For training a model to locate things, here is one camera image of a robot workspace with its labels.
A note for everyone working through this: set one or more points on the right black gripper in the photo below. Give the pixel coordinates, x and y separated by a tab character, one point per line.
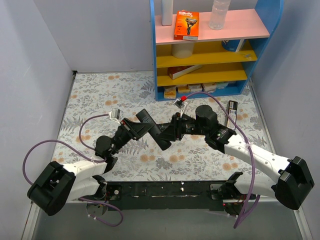
177	127

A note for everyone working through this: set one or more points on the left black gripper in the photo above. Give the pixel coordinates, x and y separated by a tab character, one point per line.
130	128

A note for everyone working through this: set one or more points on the large black remote control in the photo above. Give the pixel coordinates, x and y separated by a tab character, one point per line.
144	117

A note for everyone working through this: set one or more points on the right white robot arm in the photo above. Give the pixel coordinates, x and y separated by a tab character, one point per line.
291	179

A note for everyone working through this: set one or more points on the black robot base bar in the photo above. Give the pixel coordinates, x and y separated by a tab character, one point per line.
173	195

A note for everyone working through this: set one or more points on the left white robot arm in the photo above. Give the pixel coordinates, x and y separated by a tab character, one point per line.
61	183

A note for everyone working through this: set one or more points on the yellow small box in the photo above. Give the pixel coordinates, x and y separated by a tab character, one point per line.
170	93

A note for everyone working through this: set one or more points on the floral table mat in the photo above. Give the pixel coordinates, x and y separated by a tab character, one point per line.
190	159

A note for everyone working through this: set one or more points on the red white long box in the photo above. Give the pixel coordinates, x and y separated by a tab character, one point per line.
179	71

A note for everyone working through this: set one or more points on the black battery package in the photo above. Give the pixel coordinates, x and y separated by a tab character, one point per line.
232	110

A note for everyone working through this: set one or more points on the light blue small box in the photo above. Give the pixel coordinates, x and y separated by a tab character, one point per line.
221	85

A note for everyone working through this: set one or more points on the white cylinder container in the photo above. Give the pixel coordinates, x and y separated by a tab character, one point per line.
182	50

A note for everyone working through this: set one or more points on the orange razor box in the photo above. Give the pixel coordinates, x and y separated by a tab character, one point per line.
186	26

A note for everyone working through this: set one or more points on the blue white packet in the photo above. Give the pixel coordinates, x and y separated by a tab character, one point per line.
233	45

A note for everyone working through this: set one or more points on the white tall bottle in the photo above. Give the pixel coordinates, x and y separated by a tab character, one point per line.
166	12

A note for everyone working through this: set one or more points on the clear plastic bottle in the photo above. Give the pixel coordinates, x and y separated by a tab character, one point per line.
218	14

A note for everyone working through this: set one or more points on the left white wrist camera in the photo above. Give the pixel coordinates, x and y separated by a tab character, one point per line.
116	115

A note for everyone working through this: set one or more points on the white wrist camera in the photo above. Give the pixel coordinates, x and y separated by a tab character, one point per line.
182	104
116	115

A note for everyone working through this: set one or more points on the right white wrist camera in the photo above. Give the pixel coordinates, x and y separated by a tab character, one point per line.
182	104

